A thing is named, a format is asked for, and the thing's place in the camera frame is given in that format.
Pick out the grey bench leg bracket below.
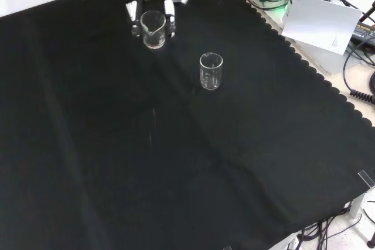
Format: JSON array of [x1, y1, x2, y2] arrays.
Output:
[[347, 193, 369, 219]]

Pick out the black coiled cable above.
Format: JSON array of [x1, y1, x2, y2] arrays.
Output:
[[349, 88, 375, 104]]

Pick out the black cables under bench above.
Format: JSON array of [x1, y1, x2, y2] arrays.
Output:
[[288, 200, 375, 250]]

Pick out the black power adapter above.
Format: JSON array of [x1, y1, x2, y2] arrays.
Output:
[[350, 22, 375, 43]]

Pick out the clear graduated glass beaker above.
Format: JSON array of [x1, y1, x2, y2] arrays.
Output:
[[199, 52, 224, 91]]

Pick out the white paper card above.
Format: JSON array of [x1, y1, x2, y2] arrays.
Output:
[[281, 0, 363, 56]]

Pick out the black bench cloth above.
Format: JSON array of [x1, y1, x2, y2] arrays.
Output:
[[0, 0, 375, 250]]

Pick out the black power cable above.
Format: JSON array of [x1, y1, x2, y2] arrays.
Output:
[[342, 38, 375, 93]]

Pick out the clear glass beaker with spout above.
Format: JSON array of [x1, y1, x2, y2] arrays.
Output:
[[139, 10, 167, 50]]

